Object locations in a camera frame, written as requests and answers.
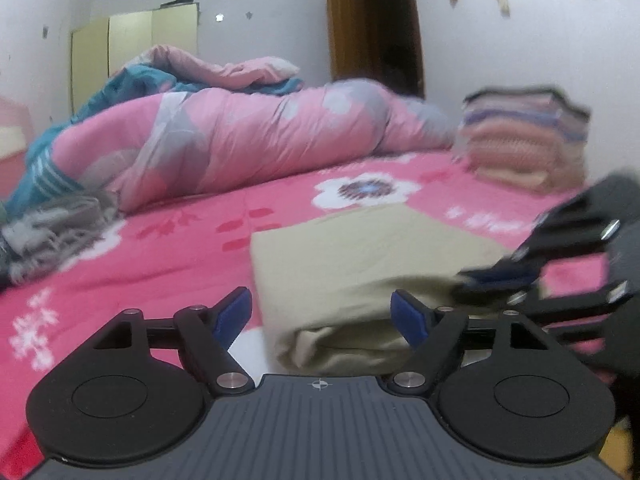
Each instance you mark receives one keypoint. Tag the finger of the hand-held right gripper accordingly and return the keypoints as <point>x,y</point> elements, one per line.
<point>500,295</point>
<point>505,272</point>

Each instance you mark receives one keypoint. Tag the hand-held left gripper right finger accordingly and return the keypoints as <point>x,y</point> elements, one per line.
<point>407,317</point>

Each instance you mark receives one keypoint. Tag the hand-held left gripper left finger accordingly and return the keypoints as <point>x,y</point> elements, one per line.
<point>232,312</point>

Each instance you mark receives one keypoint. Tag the beige pants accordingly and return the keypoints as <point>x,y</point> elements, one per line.
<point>360,255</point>

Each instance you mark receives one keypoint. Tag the stack of folded clothes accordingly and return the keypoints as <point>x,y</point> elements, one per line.
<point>520,140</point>

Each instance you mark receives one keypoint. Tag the grey plaid clothes pile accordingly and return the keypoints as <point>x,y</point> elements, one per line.
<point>45,230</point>

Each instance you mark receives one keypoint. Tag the pink floral blanket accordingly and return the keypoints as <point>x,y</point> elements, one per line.
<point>175,270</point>

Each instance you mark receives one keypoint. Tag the pink floral quilt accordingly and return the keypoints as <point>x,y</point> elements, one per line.
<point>260,135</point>

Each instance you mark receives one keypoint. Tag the light pink duvet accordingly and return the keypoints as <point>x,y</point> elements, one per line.
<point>225,72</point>

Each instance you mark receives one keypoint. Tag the teal striped garment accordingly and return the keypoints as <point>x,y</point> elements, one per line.
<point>50,155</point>

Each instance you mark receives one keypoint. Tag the pink and white headboard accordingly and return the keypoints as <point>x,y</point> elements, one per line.
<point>12,135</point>

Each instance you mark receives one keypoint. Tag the brown wooden door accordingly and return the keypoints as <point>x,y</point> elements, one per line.
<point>345,25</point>

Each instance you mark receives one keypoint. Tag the pale yellow wardrobe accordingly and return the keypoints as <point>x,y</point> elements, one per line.
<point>130,35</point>

